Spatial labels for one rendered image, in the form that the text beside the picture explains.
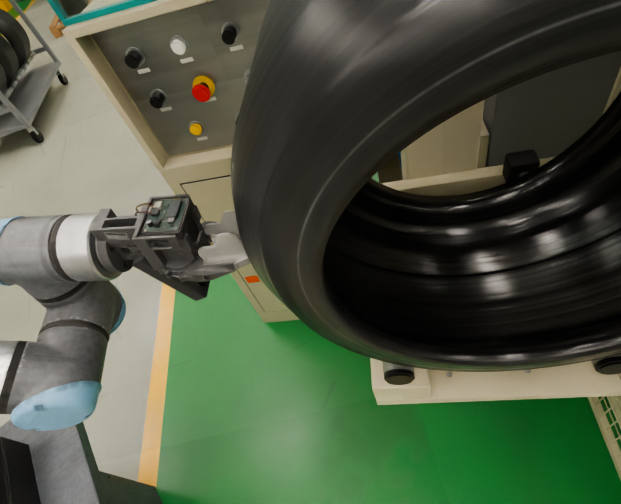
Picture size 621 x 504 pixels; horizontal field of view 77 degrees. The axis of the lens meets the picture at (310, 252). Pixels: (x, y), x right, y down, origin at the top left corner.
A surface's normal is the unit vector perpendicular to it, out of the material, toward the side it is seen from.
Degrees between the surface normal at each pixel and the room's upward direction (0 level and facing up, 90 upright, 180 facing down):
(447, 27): 80
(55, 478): 0
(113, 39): 90
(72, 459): 0
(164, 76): 90
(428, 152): 90
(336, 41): 52
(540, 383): 0
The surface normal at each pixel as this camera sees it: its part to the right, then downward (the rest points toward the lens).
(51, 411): 0.26, 0.74
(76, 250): -0.11, 0.10
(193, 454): -0.24, -0.61
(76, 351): 0.58, -0.62
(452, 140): -0.04, 0.79
